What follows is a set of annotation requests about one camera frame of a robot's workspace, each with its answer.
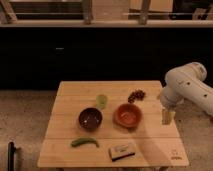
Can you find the dark purple bowl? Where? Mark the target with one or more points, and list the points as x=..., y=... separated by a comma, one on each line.
x=90, y=119

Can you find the green pepper toy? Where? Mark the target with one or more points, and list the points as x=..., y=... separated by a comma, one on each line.
x=81, y=141

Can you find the bunch of dark grapes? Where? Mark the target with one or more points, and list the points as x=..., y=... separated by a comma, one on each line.
x=136, y=95

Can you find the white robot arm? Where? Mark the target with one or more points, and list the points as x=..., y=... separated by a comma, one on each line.
x=185, y=82

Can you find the green plastic cup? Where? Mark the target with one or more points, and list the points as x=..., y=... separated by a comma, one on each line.
x=101, y=101

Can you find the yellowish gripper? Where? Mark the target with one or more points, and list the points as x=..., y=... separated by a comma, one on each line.
x=167, y=116

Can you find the orange bowl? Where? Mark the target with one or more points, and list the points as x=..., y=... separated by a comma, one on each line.
x=127, y=115

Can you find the wooden folding table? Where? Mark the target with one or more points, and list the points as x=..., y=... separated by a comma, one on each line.
x=155, y=144

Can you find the whiteboard eraser block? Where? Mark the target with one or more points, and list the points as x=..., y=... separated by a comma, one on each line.
x=121, y=151

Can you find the black post at lower left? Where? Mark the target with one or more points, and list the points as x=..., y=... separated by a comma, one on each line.
x=11, y=152

